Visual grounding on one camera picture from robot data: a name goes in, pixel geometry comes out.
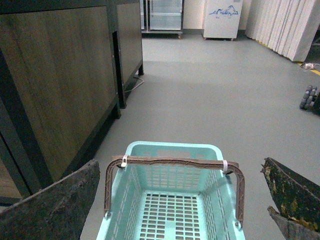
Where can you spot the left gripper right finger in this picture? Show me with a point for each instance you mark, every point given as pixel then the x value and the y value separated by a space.
pixel 297 200

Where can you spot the white chest freezer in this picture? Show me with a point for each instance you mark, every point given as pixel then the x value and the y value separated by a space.
pixel 221 19

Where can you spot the dark wooden display stand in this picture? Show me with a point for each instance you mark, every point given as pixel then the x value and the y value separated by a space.
pixel 57 89

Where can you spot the white folding partition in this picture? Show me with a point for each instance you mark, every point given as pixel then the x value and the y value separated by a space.
pixel 287 27

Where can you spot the glass door refrigerator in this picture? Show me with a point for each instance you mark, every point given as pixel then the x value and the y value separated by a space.
pixel 162 17

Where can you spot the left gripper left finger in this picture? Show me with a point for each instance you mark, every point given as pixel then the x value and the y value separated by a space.
pixel 58 212

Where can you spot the light blue plastic basket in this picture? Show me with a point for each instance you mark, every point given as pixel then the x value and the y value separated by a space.
pixel 171 202

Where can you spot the wheeled robot base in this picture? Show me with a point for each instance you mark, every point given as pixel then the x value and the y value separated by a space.
pixel 311 100

